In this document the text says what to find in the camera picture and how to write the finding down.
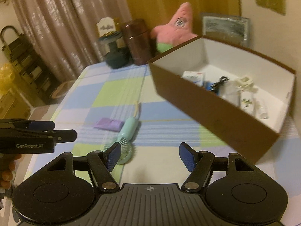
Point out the white spray bottle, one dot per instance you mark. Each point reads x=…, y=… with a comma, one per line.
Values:
x=261, y=108

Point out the dark wooden shelf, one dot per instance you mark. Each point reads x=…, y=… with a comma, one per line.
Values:
x=29, y=65

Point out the blue cream tube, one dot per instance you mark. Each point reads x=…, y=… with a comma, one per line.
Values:
x=212, y=87

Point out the brown cardboard box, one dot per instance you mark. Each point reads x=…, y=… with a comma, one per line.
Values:
x=220, y=62

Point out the purple cosmetic tube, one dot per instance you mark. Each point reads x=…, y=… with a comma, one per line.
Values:
x=108, y=124

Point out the beige patterned curtain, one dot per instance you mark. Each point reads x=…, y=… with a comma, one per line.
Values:
x=64, y=32

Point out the white blue medicine box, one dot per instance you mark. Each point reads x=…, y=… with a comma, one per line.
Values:
x=195, y=77

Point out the checked blue green tablecloth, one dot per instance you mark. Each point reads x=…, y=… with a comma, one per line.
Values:
x=105, y=106

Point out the pink starfish plush toy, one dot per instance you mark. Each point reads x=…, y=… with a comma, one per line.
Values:
x=177, y=31

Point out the cream hair claw clip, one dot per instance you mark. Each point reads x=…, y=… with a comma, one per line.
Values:
x=245, y=83

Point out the brown metal canister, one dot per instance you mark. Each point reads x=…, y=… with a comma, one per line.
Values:
x=136, y=35

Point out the mint handheld fan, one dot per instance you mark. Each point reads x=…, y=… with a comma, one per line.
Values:
x=125, y=136

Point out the dark green glass teapot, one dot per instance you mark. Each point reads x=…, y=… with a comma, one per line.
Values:
x=114, y=49

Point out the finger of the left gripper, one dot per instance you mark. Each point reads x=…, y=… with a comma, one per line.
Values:
x=27, y=124
x=20, y=136

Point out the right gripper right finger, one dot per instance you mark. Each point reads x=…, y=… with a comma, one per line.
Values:
x=199, y=164

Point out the long white ointment box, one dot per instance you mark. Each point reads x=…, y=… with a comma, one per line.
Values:
x=247, y=102

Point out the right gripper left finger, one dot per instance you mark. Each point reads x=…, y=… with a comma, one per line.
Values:
x=101, y=164

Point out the framed landscape picture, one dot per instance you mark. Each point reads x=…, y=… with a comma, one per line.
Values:
x=230, y=28

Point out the person's left hand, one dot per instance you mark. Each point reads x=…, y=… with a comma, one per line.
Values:
x=8, y=165

